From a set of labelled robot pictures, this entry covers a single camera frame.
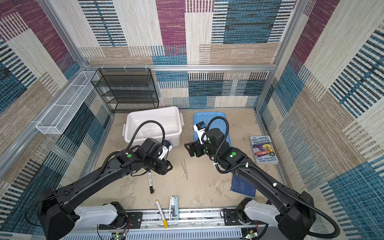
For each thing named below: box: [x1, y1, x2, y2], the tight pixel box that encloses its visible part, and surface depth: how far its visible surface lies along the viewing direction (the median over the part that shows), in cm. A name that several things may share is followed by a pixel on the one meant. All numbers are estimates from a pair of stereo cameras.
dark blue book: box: [230, 174, 256, 198], surface depth 84 cm
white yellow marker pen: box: [155, 199, 169, 229], surface depth 75 cm
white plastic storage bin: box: [122, 106, 185, 148], surface depth 99 cm
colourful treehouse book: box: [249, 135, 279, 164], surface depth 98 cm
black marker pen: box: [148, 169, 154, 194], surface depth 85 cm
